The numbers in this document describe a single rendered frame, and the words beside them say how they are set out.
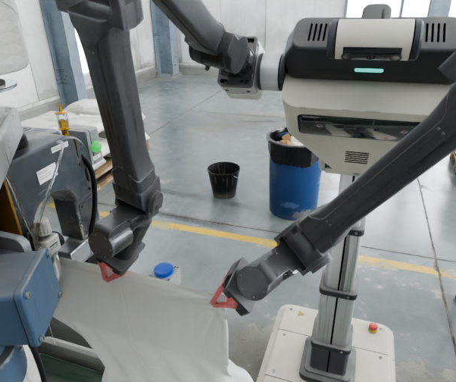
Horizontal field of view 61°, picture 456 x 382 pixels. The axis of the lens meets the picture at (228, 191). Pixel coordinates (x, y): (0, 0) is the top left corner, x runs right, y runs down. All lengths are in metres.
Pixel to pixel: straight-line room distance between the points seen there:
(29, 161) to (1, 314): 0.40
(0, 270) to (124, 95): 0.29
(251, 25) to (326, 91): 8.01
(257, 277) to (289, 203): 2.45
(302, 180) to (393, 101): 2.08
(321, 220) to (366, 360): 1.28
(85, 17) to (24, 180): 0.43
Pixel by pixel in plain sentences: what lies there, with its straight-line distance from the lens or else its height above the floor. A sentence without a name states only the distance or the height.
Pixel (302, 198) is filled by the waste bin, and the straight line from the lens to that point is 3.04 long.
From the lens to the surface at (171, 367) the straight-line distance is 0.98.
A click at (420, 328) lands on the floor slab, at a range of 2.43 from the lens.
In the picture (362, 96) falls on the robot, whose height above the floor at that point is 1.41.
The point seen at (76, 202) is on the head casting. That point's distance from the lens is 1.01.
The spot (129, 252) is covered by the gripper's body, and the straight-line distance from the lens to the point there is 0.82.
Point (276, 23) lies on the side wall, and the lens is 8.79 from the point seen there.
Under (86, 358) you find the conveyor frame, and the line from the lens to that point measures 1.68.
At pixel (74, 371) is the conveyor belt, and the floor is 0.38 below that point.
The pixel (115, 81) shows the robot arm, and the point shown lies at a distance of 0.57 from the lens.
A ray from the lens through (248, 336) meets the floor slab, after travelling 2.19.
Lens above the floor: 1.61
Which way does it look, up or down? 27 degrees down
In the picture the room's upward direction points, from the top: 1 degrees counter-clockwise
